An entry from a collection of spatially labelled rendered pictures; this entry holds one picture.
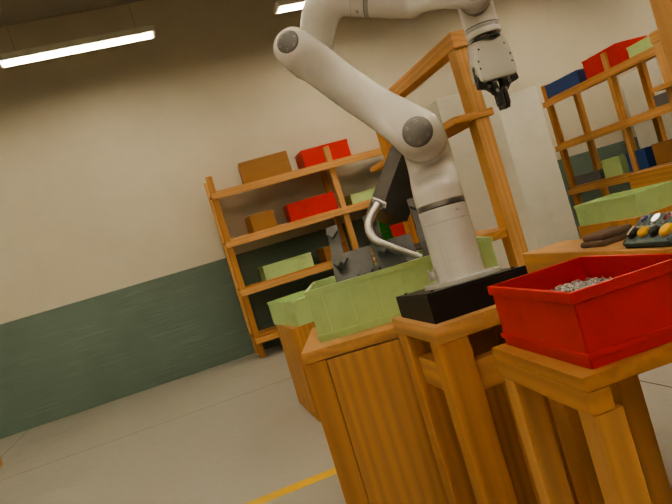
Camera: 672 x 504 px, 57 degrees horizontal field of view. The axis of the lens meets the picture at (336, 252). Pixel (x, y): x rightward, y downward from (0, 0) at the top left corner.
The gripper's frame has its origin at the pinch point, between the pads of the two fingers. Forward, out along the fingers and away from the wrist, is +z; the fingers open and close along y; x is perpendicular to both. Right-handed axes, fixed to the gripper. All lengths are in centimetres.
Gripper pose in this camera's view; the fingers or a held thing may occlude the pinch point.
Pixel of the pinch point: (502, 100)
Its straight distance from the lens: 161.7
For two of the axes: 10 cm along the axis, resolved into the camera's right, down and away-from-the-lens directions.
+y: -9.5, 2.9, -1.4
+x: 1.4, -0.2, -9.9
